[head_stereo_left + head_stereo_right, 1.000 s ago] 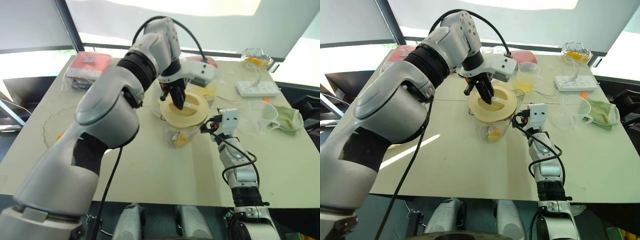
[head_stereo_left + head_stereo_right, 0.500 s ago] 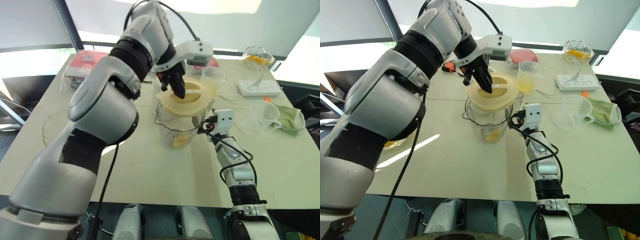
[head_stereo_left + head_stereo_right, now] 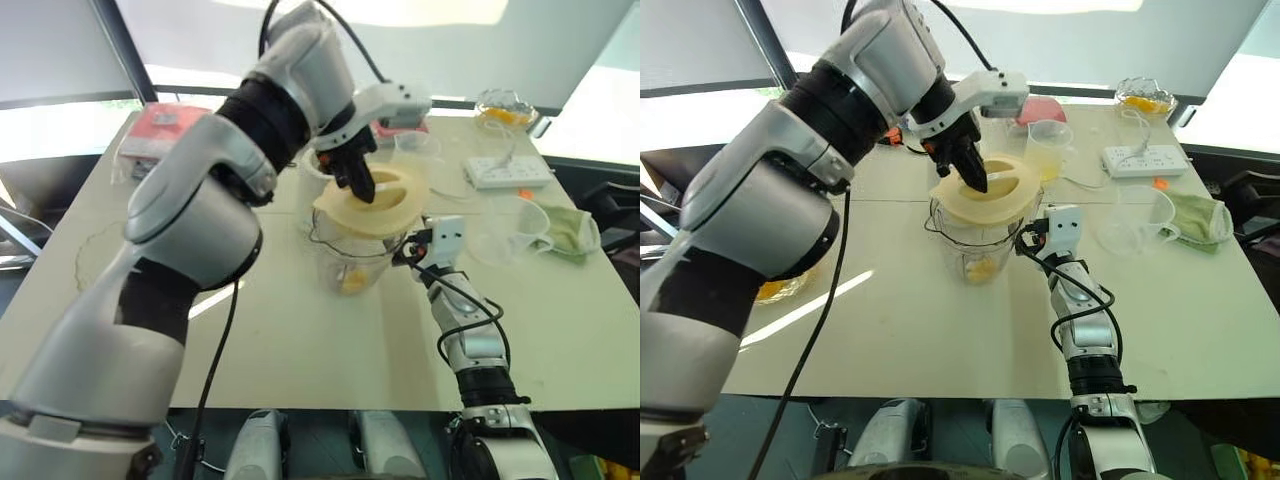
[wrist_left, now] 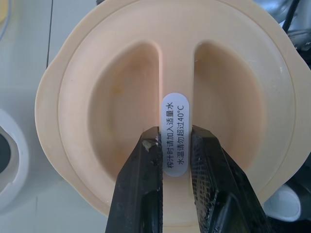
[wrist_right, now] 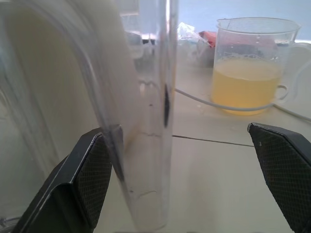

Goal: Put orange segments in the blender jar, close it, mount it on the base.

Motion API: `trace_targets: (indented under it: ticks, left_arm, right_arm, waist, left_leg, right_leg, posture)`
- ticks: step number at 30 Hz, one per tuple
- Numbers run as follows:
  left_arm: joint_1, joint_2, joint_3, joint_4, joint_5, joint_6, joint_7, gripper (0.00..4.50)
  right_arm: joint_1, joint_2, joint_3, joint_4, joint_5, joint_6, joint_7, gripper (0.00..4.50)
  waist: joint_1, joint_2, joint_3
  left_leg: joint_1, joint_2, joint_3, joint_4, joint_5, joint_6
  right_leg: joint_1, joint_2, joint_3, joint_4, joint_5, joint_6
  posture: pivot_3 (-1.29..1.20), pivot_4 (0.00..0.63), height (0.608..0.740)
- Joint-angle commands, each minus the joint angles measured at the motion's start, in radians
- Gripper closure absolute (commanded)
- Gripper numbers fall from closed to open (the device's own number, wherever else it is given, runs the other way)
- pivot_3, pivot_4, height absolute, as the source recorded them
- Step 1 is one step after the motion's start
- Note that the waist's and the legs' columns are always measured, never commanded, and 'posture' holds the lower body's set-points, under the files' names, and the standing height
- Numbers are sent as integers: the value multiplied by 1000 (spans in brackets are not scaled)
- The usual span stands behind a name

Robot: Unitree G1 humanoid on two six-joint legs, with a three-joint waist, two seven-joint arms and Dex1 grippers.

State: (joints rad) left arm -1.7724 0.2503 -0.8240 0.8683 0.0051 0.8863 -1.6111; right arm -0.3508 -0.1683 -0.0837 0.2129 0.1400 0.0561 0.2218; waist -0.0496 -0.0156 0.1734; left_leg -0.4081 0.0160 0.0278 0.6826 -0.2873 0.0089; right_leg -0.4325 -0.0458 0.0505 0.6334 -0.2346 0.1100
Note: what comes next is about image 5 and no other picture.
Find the clear crumpled plastic bag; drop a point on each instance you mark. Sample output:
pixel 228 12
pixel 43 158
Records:
pixel 189 34

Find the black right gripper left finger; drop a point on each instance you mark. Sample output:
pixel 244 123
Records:
pixel 73 184

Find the red packet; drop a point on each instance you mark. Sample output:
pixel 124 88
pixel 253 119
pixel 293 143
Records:
pixel 209 37

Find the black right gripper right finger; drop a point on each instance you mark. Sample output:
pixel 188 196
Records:
pixel 289 165

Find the clear blender jar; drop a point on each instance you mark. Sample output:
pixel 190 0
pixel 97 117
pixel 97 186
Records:
pixel 150 72

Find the clear measuring cup yellow juice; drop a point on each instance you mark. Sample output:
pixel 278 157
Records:
pixel 247 80

